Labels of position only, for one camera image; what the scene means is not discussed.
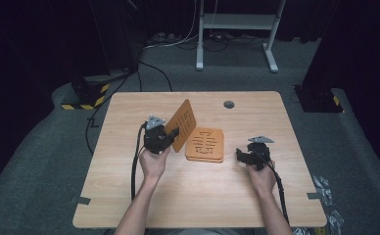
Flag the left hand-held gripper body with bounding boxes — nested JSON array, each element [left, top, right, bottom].
[[142, 114, 174, 155]]

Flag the black floor cable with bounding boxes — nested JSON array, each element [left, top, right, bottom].
[[84, 60, 174, 156]]

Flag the white metal desk frame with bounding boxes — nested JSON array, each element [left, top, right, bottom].
[[195, 0, 288, 73]]

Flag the person's right hand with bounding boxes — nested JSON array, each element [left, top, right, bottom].
[[245, 160, 277, 196]]

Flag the black stand base yellow stripes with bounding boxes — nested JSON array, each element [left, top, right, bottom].
[[293, 84, 346, 115], [61, 73, 112, 112]]

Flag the white floor cable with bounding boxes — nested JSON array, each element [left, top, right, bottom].
[[143, 0, 201, 51]]

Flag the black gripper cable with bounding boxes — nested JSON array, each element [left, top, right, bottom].
[[265, 160, 291, 226], [130, 121, 148, 202]]

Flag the square wooden coaster with slots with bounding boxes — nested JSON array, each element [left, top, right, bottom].
[[184, 126, 225, 162], [185, 152, 225, 165], [165, 98, 198, 154]]

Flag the crumpled clear plastic wrap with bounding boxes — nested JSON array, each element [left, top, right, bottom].
[[310, 175, 345, 235]]

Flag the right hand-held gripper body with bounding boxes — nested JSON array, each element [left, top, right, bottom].
[[246, 135, 275, 171]]

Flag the person's left hand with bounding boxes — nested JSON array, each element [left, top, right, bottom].
[[138, 146, 172, 184]]

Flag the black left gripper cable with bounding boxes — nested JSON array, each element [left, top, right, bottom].
[[130, 121, 148, 202]]

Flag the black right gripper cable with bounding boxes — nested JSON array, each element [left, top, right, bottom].
[[265, 160, 291, 226]]

